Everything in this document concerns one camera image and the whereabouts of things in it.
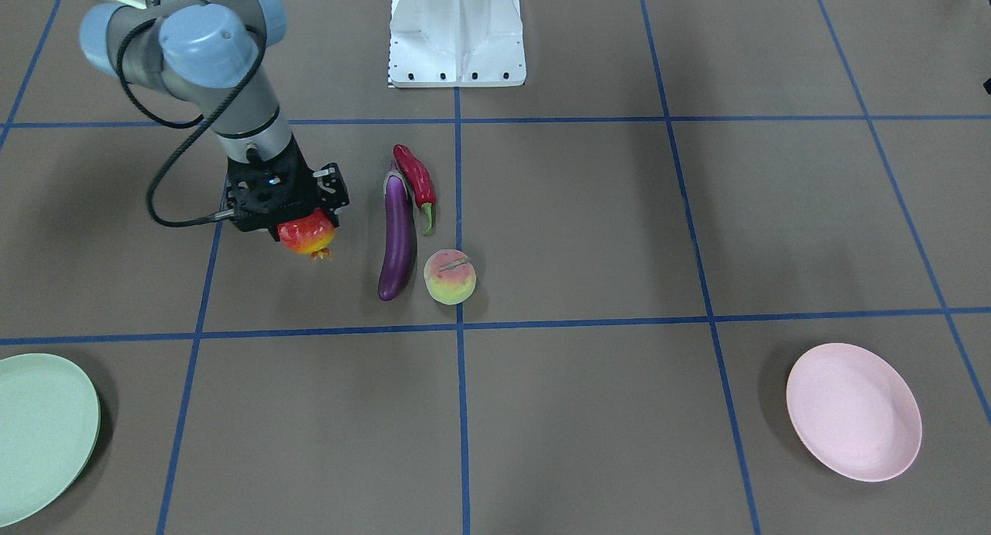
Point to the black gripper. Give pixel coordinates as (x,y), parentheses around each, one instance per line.
(331,190)

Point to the purple eggplant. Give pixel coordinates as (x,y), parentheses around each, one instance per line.
(401,238)

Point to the robot arm with blue caps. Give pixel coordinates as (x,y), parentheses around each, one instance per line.
(196,65)

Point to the red chili pepper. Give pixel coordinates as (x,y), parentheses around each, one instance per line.
(419,178)

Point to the green plate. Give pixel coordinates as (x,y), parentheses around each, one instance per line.
(50,420)

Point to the pink plate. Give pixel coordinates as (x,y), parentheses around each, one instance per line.
(854,412)

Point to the red yellow pomegranate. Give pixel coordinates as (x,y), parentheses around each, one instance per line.
(311,235)

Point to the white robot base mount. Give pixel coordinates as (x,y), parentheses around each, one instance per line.
(456,43)

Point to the pink green peach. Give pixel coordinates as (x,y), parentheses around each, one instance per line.
(449,276)

